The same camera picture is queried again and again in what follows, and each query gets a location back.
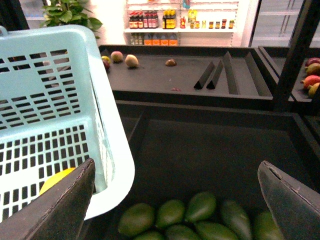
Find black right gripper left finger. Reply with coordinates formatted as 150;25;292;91
0;158;96;240

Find green potted plant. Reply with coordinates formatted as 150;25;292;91
39;0;103;40

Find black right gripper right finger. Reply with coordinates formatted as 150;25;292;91
257;161;320;240

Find green avocado in tray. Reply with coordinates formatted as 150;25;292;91
117;202;155;237

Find yellow mango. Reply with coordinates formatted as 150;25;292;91
39;167;76;195

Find light blue plastic basket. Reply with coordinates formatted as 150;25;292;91
0;25;135;220

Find white shelf with bottles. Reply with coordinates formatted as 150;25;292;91
124;0;240;47

